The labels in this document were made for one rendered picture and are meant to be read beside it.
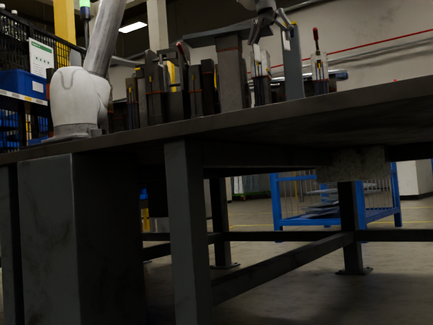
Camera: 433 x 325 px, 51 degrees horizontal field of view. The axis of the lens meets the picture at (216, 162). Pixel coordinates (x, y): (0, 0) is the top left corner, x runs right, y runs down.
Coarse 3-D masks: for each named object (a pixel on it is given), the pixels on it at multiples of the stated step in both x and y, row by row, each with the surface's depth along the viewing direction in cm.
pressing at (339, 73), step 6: (330, 72) 204; (336, 72) 203; (342, 72) 208; (276, 78) 211; (282, 78) 210; (306, 78) 214; (336, 78) 219; (342, 78) 219; (252, 84) 219; (276, 84) 223; (252, 90) 231; (114, 102) 232; (120, 102) 236; (126, 102) 238
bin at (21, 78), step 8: (0, 72) 220; (8, 72) 220; (16, 72) 219; (24, 72) 223; (0, 80) 221; (8, 80) 219; (16, 80) 218; (24, 80) 223; (32, 80) 229; (40, 80) 235; (0, 88) 220; (8, 88) 219; (16, 88) 218; (24, 88) 222; (32, 88) 228; (40, 88) 234; (32, 96) 228; (40, 96) 234
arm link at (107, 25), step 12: (108, 0) 182; (120, 0) 184; (108, 12) 182; (120, 12) 185; (96, 24) 183; (108, 24) 182; (96, 36) 182; (108, 36) 182; (96, 48) 181; (108, 48) 183; (96, 60) 181; (108, 60) 184; (96, 72) 181; (96, 84) 179; (108, 84) 184; (108, 96) 186
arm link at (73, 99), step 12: (60, 72) 160; (72, 72) 160; (84, 72) 163; (60, 84) 158; (72, 84) 158; (84, 84) 161; (60, 96) 158; (72, 96) 158; (84, 96) 160; (96, 96) 169; (60, 108) 158; (72, 108) 158; (84, 108) 159; (96, 108) 166; (60, 120) 158; (72, 120) 158; (84, 120) 159; (96, 120) 165
